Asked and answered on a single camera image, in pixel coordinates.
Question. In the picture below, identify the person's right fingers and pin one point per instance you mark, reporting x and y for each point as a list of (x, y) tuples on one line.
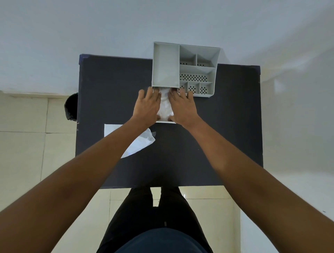
[(182, 93)]

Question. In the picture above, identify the clear plastic bag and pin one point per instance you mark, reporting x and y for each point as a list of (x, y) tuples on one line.
[(141, 143)]

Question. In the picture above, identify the person's left hand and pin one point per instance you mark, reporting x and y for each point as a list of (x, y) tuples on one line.
[(146, 109)]

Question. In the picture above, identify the person's dark blue shirt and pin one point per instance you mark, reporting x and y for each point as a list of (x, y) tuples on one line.
[(164, 241)]

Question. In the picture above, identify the white paper sheet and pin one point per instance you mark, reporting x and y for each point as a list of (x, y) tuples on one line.
[(111, 129)]

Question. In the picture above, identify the person's right hand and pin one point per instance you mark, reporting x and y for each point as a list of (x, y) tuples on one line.
[(184, 110)]

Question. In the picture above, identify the white plastic-wrapped drawer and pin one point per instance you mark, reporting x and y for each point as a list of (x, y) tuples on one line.
[(165, 106)]

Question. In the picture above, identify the person's left forearm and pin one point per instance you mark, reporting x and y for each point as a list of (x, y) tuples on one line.
[(78, 179)]

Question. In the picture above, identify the black round bin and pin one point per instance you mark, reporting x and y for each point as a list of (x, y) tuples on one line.
[(71, 106)]

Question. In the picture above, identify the person's right forearm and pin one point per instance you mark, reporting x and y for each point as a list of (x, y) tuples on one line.
[(250, 179)]

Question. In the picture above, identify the grey plastic compartment organizer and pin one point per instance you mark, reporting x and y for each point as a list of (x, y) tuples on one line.
[(165, 66)]

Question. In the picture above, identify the person's black trousers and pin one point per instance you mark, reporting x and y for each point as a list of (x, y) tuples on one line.
[(146, 213)]

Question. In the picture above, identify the person's left fingers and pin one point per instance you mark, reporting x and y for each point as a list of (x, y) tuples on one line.
[(150, 93)]

